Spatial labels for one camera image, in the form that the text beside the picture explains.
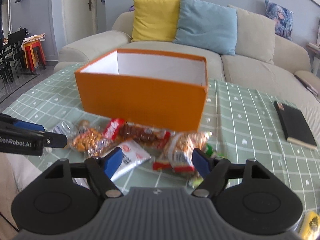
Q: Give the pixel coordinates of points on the red dried meat packet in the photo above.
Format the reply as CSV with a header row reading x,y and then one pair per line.
x,y
121,130

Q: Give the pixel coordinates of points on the red and yellow stools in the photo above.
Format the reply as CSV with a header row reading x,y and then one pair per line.
x,y
33,52

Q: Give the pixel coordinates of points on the black notebook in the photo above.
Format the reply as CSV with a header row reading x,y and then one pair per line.
x,y
294,125

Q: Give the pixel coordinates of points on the small green candy packet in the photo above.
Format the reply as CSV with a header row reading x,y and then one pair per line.
x,y
211,152

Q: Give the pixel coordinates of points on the clear orange nut bag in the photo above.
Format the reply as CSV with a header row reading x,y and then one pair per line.
x,y
91,142

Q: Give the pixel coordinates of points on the orange peanut snack bag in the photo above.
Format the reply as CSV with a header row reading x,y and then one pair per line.
x,y
178,152

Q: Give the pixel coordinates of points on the beige back cushion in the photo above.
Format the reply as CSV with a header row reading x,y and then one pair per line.
x,y
256,35

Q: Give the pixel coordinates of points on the light blue cushion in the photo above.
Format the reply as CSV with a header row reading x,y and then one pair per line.
x,y
207,26

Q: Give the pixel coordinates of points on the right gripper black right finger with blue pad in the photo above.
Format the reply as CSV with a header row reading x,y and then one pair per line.
x,y
216,172

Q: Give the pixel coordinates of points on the blue patterned cushion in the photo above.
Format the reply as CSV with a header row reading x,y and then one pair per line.
x,y
282,17

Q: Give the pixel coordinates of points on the black dining chairs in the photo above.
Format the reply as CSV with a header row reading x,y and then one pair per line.
x,y
12,54

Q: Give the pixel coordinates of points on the orange cardboard box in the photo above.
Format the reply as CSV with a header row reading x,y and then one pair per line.
x,y
161,89

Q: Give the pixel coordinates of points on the white door with handle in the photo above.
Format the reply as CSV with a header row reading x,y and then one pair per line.
x,y
79,19

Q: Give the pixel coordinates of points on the white spicy strip packet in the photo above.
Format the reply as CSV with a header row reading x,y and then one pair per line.
x,y
133,155

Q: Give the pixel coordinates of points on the yellow cushion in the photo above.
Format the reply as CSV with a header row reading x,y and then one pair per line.
x,y
155,20

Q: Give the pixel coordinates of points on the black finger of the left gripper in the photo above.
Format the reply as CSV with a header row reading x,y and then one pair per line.
x,y
52,140

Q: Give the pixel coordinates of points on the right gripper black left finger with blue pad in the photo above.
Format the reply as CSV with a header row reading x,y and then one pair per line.
x,y
98,172

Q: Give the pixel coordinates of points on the small white candy packet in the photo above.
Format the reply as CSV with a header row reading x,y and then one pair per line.
x,y
64,127

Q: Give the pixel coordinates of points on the yellow packet at corner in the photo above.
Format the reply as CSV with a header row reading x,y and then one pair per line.
x,y
309,229

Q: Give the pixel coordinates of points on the beige fabric sofa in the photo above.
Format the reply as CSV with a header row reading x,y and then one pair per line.
x,y
280,78

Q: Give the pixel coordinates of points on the green checkered tablecloth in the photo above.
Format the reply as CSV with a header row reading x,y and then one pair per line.
x,y
243,122

